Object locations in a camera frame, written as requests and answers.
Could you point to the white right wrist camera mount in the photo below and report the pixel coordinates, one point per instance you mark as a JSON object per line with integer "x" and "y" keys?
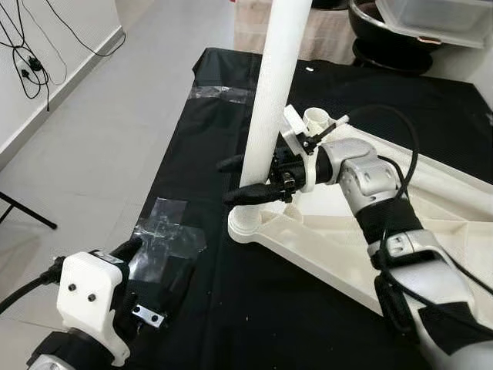
{"x": 293, "y": 119}

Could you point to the clear plastic storage box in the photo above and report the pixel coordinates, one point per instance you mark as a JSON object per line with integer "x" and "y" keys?
{"x": 431, "y": 15}

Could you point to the beige cloth covered table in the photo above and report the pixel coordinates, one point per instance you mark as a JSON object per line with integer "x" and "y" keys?
{"x": 331, "y": 38}

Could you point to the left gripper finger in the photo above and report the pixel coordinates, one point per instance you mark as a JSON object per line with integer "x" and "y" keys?
{"x": 129, "y": 249}
{"x": 176, "y": 289}

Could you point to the black round wok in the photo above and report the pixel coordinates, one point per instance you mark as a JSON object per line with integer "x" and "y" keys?
{"x": 385, "y": 46}

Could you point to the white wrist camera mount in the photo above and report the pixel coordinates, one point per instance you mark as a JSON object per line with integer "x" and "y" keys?
{"x": 293, "y": 119}
{"x": 88, "y": 297}

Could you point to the black tablecloth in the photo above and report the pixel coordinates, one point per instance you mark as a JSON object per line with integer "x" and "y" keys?
{"x": 254, "y": 308}

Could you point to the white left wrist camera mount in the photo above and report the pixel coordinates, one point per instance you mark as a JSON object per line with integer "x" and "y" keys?
{"x": 88, "y": 297}

